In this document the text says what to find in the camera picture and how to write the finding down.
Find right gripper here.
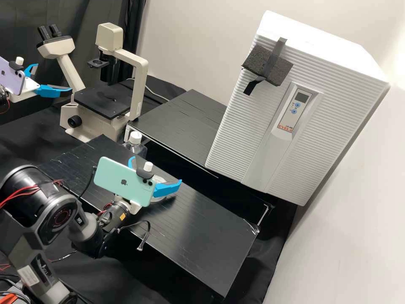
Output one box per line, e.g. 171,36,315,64
128,156,183,213

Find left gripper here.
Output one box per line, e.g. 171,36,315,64
9,63,73,103

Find petri dish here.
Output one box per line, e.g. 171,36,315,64
151,176,175,204

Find white-capped bottle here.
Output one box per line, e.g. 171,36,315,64
122,131,149,159

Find black platform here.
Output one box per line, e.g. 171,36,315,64
39,134,275,301
126,90,229,179

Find cream microscope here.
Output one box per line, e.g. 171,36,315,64
35,22,150,144

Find incubator door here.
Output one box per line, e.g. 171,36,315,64
205,30,390,207

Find white incubator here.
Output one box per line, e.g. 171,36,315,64
255,10,392,207

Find right wrist camera phone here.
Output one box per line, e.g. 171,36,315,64
94,156,158,208

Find wrist camera phone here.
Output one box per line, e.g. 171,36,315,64
94,156,158,208
0,56,27,95

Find left wrist camera phone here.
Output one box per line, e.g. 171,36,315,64
0,56,27,95

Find black cable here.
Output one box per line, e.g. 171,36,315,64
79,165,98,199
119,220,151,253

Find white cable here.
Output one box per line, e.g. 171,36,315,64
144,88,170,103

